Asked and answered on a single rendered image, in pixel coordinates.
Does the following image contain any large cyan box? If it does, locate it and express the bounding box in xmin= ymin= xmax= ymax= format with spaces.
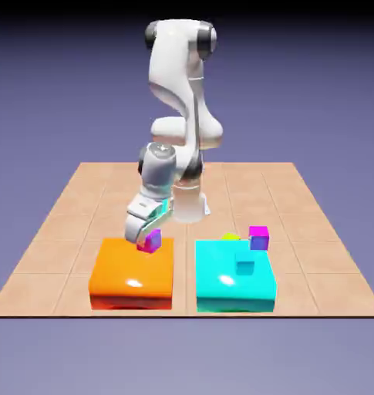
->
xmin=194 ymin=239 xmax=278 ymax=313

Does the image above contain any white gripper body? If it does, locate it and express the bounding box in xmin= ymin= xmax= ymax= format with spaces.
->
xmin=123 ymin=199 xmax=176 ymax=245

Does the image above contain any large orange box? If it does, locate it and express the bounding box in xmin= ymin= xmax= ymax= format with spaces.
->
xmin=88 ymin=237 xmax=175 ymax=311

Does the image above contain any small magenta cube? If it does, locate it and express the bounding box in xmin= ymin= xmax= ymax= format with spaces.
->
xmin=136 ymin=228 xmax=162 ymax=255
xmin=248 ymin=225 xmax=271 ymax=252

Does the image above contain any small cyan cube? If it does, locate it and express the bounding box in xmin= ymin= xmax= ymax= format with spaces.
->
xmin=234 ymin=251 xmax=256 ymax=276

